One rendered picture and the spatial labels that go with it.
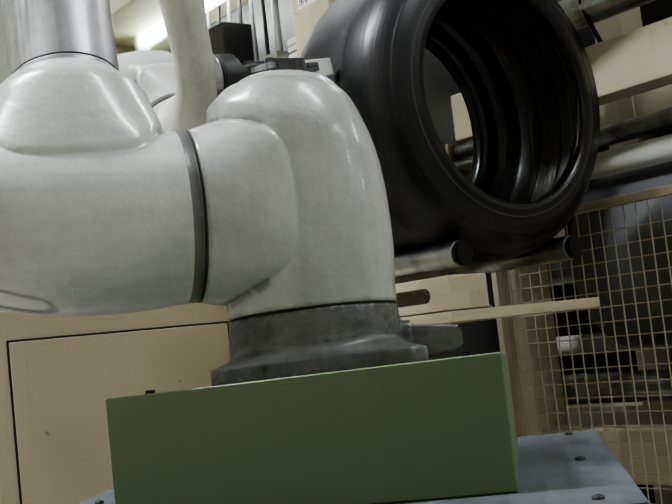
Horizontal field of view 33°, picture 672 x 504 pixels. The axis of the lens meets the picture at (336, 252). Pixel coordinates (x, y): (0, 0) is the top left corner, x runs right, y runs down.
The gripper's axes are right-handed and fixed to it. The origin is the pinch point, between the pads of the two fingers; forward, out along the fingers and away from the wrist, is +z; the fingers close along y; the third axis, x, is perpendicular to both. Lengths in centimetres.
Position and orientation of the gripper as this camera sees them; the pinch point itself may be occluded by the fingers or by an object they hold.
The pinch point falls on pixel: (313, 68)
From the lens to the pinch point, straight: 191.7
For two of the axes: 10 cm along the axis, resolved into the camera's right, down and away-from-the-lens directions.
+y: -5.9, 1.3, 8.0
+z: 7.8, -1.8, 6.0
